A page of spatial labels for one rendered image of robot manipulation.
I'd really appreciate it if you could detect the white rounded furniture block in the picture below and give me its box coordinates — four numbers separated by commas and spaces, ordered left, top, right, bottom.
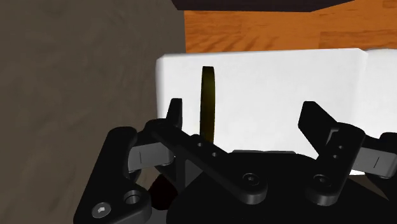
155, 47, 397, 176

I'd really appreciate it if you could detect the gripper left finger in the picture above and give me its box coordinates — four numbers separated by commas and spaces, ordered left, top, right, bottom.
73, 98, 269, 224

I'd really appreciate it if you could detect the olive yellow thin disc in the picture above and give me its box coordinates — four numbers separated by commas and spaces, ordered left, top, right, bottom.
199, 66, 216, 144

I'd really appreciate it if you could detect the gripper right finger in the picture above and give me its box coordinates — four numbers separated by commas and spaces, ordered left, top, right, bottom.
297, 101, 397, 206

